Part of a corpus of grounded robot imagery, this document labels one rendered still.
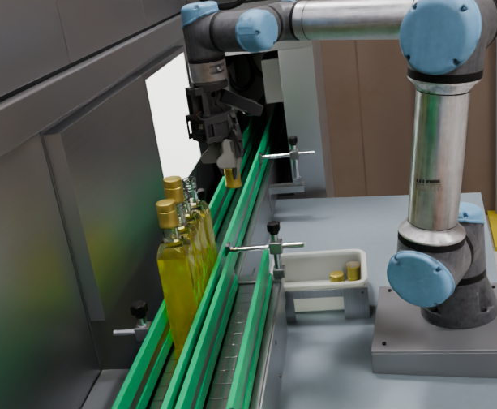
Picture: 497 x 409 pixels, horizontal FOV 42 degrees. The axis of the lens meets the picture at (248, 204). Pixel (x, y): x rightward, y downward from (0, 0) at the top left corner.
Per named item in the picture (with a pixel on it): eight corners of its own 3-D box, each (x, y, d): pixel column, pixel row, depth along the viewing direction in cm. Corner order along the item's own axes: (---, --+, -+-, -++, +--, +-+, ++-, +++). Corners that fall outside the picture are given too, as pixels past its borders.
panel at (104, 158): (193, 160, 198) (173, 46, 185) (203, 159, 197) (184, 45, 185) (89, 321, 115) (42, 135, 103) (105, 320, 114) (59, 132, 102)
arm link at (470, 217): (494, 256, 132) (491, 194, 128) (474, 286, 122) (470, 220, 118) (436, 251, 139) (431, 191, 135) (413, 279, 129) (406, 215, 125)
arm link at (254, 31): (287, 3, 125) (240, 6, 131) (254, 10, 117) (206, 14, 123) (290, 45, 128) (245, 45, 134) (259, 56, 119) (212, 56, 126)
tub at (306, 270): (277, 284, 166) (273, 253, 163) (367, 279, 162) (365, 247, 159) (271, 321, 150) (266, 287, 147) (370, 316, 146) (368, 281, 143)
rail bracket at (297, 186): (267, 206, 208) (257, 138, 200) (319, 202, 205) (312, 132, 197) (265, 212, 204) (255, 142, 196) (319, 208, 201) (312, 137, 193)
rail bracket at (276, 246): (232, 275, 145) (224, 223, 141) (307, 270, 142) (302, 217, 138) (229, 281, 142) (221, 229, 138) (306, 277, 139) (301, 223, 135)
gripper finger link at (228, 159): (217, 186, 138) (207, 144, 136) (239, 177, 141) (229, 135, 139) (225, 187, 136) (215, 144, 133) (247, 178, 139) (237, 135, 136)
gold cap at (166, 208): (161, 221, 117) (157, 199, 115) (181, 220, 116) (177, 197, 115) (157, 230, 113) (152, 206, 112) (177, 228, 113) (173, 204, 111)
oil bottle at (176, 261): (181, 333, 126) (160, 232, 119) (209, 332, 125) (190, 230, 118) (173, 350, 121) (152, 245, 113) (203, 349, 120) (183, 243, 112)
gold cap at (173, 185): (167, 197, 121) (164, 175, 119) (186, 196, 121) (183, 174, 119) (163, 204, 118) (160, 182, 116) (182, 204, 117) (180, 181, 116)
